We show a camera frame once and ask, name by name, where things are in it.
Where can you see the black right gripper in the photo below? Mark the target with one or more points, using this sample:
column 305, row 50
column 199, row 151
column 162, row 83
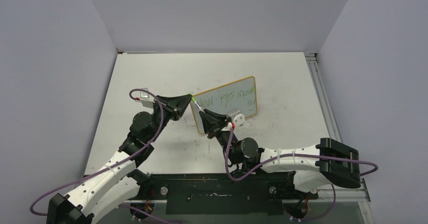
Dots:
column 211, row 120

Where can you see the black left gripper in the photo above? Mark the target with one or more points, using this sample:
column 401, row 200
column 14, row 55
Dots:
column 175, row 106

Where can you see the green white marker pen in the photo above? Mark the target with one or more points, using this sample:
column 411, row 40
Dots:
column 199, row 108

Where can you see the yellow framed whiteboard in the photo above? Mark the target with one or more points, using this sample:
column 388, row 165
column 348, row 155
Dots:
column 240, row 94

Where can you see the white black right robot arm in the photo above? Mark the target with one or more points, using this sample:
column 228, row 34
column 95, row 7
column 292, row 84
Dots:
column 325, row 163

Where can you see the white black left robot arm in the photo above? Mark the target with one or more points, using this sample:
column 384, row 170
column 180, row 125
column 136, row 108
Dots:
column 119, row 179

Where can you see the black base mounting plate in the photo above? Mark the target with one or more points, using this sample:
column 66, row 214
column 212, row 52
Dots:
column 217, row 194

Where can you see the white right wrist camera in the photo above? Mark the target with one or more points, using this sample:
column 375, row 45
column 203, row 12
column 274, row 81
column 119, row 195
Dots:
column 236, row 117

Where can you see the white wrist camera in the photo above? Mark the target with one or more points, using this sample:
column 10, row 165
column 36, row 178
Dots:
column 236, row 117
column 144, row 98

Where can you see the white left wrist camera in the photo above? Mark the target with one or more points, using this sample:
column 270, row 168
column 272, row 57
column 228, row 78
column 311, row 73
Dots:
column 144, row 98

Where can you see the aluminium rail frame right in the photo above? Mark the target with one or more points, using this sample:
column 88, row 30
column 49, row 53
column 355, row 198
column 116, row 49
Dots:
column 323, row 99

